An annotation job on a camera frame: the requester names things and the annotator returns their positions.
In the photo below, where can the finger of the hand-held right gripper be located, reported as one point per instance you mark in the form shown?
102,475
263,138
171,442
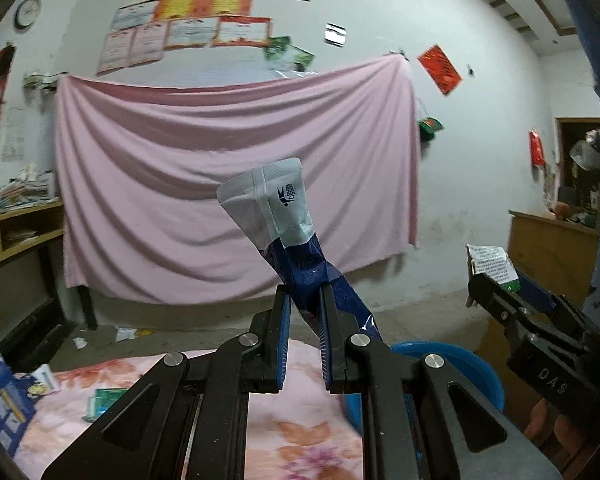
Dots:
500,306
536,291

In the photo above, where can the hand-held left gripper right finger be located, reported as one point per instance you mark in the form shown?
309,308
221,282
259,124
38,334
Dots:
325,350

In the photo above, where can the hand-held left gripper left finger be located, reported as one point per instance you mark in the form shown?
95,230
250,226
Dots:
283,345

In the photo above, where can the white printed packet green edge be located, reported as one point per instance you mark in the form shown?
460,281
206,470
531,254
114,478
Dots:
492,262

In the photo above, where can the blue plastic basin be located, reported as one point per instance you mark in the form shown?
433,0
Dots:
460,365

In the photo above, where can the blue and white snack wrapper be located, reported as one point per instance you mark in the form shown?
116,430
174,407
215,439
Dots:
275,205

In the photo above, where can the person's right hand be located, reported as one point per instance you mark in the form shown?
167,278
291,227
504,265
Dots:
542,422

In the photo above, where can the wooden cabinet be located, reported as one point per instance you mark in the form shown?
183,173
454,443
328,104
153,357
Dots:
545,245

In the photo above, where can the orange ball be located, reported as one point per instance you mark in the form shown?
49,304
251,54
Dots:
563,210

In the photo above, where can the pink floral blanket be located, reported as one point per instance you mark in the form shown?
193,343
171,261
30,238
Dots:
290,440

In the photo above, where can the red hanging ornament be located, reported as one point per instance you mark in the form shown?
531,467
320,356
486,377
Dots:
537,147

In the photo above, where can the white plastic bag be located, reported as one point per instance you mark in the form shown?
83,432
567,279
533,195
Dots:
587,152

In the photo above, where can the white paper scraps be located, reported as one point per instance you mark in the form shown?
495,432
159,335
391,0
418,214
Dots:
125,334

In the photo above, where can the green flat packet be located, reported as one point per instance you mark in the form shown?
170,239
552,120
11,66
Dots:
105,402

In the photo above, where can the green and red hanging bag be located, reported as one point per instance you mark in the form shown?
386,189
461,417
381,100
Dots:
430,127

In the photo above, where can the black table leg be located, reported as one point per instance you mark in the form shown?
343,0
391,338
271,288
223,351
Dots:
87,310

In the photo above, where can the pink hanging sheet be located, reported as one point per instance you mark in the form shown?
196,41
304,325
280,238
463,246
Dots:
230,135

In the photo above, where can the white and yellow small packet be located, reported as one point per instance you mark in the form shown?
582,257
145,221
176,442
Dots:
47,380

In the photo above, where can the red paper square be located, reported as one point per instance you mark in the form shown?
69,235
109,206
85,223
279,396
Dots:
440,69

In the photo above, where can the dark low cabinet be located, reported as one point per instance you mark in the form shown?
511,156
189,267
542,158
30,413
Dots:
15,310

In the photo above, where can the blue printed box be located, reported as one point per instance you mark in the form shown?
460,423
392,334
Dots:
2,405

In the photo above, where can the green paper decorations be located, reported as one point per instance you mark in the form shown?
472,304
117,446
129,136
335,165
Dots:
287,54

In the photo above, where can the wooden shelf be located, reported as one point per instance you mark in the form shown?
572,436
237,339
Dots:
15,220

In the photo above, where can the stack of books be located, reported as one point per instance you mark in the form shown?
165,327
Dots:
25,190

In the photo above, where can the black and white small poster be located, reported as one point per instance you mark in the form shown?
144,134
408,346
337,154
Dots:
335,34

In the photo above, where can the wooden wall niche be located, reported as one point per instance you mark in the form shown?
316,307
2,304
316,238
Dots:
565,180

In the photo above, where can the group of wall certificates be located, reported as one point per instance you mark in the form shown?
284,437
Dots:
195,15

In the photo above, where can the small wall shelf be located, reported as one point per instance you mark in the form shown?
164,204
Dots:
42,80

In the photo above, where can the round wall clock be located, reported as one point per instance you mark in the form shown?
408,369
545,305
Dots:
27,12

